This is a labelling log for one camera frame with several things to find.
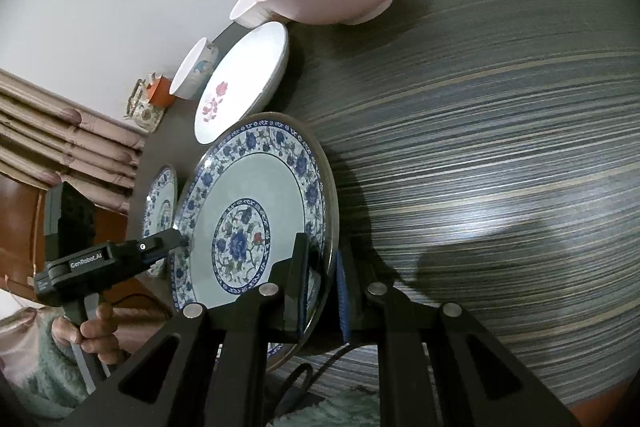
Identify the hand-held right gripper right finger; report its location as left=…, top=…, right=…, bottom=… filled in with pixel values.
left=336, top=241, right=582, bottom=427

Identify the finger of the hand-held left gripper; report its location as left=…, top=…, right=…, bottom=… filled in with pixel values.
left=141, top=229, right=185, bottom=267

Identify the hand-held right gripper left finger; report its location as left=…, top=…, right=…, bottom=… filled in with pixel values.
left=60, top=233, right=310, bottom=427

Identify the large blue floral plate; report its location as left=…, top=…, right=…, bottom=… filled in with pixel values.
left=169, top=112, right=341, bottom=375

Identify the white plate with pink flower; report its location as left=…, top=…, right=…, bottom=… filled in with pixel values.
left=194, top=21, right=291, bottom=145

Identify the person's left forearm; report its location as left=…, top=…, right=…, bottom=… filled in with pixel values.
left=0, top=302, right=108, bottom=413

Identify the person's left hand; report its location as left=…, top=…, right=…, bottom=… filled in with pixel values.
left=51, top=304, right=132, bottom=365

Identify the small blue floral plate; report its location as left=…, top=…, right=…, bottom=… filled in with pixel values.
left=141, top=164, right=179, bottom=279

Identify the brown wooden cabinet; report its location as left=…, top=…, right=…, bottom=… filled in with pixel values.
left=0, top=172, right=132, bottom=308

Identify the green rug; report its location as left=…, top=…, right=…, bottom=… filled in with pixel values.
left=320, top=386, right=387, bottom=427

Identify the pink curtain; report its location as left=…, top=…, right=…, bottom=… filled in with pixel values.
left=0, top=68, right=147, bottom=214

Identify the floral ceramic teapot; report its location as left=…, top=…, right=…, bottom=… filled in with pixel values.
left=124, top=78, right=166, bottom=130

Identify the orange cup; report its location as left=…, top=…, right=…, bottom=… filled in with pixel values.
left=148, top=74, right=175, bottom=106

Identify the small white printed bowl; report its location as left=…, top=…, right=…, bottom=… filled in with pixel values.
left=169, top=38, right=220, bottom=100

